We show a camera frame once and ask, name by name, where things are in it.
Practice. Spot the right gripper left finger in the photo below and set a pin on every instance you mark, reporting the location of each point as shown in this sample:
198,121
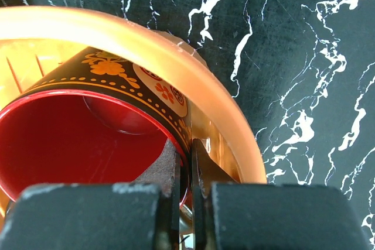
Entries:
143,214

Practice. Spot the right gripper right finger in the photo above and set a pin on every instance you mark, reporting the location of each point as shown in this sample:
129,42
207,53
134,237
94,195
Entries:
230,215

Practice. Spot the black skull mug red inside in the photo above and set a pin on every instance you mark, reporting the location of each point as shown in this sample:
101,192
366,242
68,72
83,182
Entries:
96,119

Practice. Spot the orange plastic dish bin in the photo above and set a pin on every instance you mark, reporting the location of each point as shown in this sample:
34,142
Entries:
36,40

